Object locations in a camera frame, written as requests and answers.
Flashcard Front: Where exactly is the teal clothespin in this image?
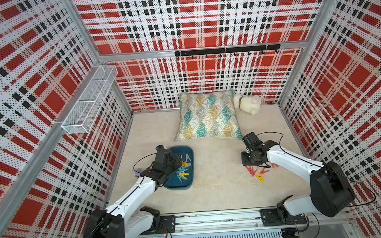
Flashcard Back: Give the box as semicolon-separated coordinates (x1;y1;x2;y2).
178;167;189;173

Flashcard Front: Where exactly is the dark teal storage box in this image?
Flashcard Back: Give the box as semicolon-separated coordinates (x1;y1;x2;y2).
164;146;194;190

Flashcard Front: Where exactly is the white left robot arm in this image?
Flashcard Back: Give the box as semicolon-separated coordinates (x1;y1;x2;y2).
83;145;182;238

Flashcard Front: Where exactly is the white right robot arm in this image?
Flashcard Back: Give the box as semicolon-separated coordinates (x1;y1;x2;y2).
241;132;356;221

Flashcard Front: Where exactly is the white plush teddy bear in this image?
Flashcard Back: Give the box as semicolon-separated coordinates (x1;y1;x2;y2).
233;94;262;115

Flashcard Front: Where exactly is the patterned teal gold pillow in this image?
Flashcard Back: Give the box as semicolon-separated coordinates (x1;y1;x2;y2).
174;90;243;142

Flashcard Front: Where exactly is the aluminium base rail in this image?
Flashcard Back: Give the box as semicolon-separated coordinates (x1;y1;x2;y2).
137;208;359;238

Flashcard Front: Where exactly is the white wire mesh shelf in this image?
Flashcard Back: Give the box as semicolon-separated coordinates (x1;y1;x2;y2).
62;65;118;134

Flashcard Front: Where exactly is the black wall hook rail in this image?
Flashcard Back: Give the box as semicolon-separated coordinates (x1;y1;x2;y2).
174;44;281;57

